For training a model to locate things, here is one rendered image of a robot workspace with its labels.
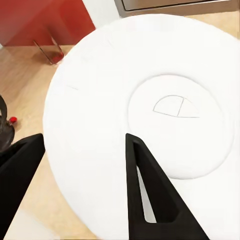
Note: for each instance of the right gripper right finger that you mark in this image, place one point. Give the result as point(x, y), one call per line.
point(174, 220)

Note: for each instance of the water glass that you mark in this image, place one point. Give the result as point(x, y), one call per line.
point(47, 44)

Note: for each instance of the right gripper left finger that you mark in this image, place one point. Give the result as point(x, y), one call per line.
point(18, 165)

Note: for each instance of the electric kettle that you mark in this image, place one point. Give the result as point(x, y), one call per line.
point(7, 130)

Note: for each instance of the saucer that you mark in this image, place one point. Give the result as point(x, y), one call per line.
point(170, 80)

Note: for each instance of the countertop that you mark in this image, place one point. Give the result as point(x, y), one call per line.
point(25, 78)

